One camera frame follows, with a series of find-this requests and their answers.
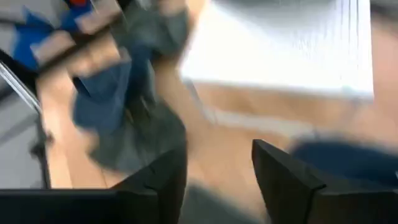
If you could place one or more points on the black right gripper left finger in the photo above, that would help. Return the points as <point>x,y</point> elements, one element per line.
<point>149,199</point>

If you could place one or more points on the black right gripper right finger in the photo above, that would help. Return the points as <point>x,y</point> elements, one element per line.
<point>289,196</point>

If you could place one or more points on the white perforated metal shelf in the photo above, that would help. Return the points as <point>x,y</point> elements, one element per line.
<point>273,46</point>

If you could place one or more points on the silver metal bar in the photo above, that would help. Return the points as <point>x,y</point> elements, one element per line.
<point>18,87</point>

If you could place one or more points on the blue object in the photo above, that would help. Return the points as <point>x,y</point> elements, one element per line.
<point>28,40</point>

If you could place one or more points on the black aluminium table frame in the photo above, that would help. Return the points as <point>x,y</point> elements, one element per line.
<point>42,161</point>

